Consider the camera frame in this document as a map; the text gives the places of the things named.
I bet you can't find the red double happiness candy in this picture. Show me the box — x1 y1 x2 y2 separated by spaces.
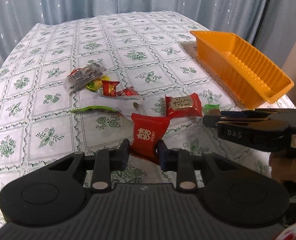
131 113 170 164

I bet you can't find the red square snack packet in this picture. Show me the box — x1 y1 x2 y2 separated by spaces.
165 93 202 119

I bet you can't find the white green snack packet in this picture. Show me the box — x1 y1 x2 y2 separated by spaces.
71 95 144 120

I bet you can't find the red foil candy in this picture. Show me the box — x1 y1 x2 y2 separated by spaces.
117 87 139 96

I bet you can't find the small red candy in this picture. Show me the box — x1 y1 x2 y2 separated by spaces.
102 80 119 97

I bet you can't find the grey transparent snack packet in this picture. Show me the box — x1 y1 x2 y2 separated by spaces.
63 63 106 94

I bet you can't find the right hand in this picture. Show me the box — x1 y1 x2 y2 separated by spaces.
269 152 296 183

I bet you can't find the orange plastic tray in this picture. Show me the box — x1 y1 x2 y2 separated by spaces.
190 30 294 109

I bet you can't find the small green candy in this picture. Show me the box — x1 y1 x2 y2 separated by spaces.
203 104 220 116

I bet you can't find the yellow green candy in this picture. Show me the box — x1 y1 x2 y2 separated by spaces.
86 79 102 91

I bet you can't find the green floral tablecloth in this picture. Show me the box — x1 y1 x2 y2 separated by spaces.
0 10 296 233

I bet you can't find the blue lace-trimmed curtain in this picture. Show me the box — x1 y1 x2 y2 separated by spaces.
253 0 296 62

